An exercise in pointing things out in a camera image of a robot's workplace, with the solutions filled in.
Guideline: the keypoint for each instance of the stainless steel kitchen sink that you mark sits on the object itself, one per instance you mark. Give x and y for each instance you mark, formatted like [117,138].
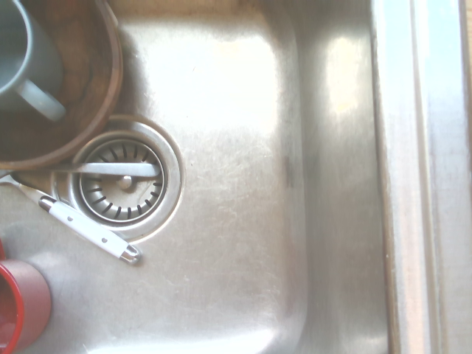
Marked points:
[258,221]

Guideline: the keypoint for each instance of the round metal drain strainer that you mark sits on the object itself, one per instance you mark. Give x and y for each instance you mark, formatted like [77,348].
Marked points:
[127,184]

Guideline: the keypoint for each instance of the wooden bowl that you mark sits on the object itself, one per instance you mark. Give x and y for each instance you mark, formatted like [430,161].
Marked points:
[94,73]

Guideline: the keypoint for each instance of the red cup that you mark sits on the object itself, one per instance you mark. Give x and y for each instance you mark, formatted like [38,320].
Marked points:
[22,295]

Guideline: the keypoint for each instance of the grey ceramic mug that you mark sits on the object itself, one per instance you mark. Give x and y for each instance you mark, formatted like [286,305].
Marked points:
[22,55]

